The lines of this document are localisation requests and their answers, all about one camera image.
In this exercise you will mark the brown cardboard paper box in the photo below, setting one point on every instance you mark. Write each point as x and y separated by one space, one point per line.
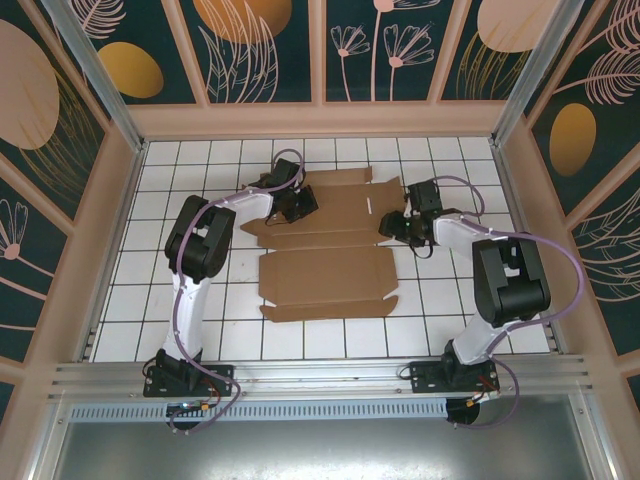
325 270

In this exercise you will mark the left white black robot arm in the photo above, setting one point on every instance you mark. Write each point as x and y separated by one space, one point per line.
192 300

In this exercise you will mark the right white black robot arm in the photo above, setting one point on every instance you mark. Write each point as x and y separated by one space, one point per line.
510 280

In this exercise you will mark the grey metal sheet panel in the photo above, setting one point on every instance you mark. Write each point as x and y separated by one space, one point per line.
325 450

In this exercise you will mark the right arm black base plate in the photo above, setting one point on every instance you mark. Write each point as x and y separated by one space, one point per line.
422 377

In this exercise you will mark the long aluminium base rail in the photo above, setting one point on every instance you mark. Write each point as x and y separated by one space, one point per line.
325 375

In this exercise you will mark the aluminium corner post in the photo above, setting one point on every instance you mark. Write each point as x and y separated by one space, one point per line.
522 75
97 75

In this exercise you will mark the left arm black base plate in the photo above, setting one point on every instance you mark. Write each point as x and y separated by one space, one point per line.
220 380

